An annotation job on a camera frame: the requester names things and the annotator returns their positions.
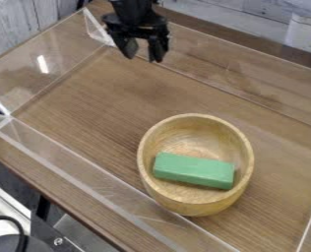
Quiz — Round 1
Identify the green rectangular block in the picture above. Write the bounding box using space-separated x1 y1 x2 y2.
153 153 236 190

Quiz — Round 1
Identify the black table leg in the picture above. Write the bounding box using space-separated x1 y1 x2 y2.
37 196 52 221

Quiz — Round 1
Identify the metal bracket with screw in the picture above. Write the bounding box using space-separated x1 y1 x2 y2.
32 215 85 252

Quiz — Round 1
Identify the brown wooden bowl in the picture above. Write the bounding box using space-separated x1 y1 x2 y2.
137 113 255 217

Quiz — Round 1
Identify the clear acrylic enclosure wall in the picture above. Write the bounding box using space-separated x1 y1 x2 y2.
0 1 311 252

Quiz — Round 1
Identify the black cable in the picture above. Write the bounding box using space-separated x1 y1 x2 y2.
0 215 30 252

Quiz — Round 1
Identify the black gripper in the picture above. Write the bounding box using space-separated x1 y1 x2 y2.
102 11 169 63

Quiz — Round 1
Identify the white container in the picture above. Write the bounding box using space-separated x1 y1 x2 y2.
284 13 311 52

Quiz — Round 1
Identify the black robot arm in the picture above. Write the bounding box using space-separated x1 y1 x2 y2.
102 0 171 62

